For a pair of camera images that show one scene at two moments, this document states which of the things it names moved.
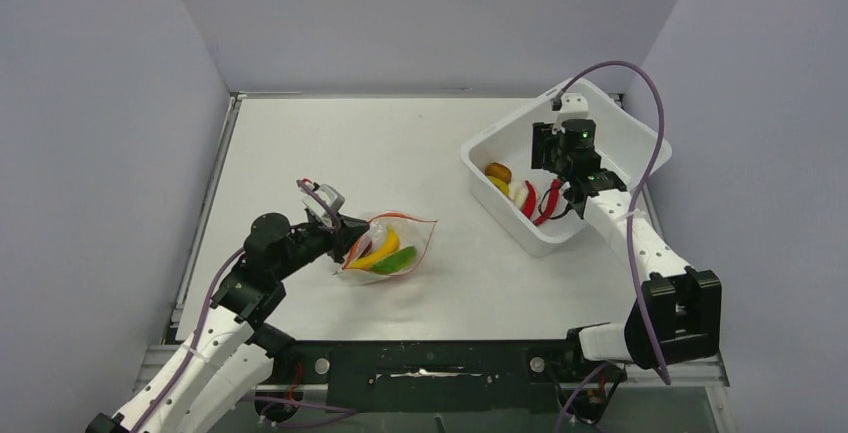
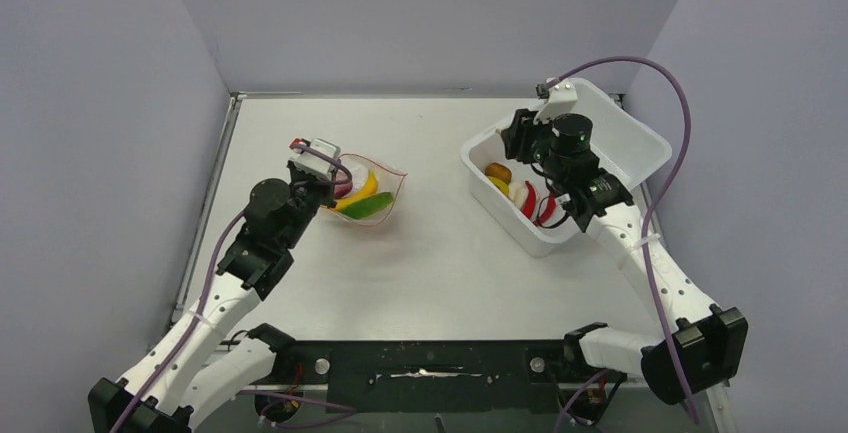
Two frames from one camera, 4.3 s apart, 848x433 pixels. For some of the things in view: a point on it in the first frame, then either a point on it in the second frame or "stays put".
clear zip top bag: x=393 y=244 → x=389 y=182
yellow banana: x=392 y=243 → x=368 y=188
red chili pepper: x=554 y=199 stays put
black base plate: x=440 y=376 stays put
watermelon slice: x=398 y=261 → x=368 y=206
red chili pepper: x=530 y=202 stays put
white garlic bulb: x=518 y=193 stays put
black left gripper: x=350 y=231 → x=327 y=187
